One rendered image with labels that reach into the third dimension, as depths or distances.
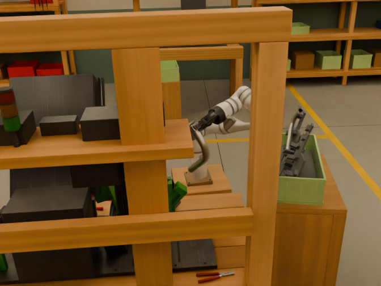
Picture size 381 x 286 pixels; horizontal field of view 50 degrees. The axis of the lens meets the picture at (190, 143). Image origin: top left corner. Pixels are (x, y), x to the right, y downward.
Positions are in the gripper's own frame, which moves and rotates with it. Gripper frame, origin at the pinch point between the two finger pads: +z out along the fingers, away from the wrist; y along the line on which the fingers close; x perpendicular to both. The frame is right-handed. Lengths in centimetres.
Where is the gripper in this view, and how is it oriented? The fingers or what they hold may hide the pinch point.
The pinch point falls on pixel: (194, 129)
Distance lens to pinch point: 167.3
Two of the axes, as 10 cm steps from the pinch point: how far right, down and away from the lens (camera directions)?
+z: -7.5, 4.7, -4.7
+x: 5.9, 7.9, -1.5
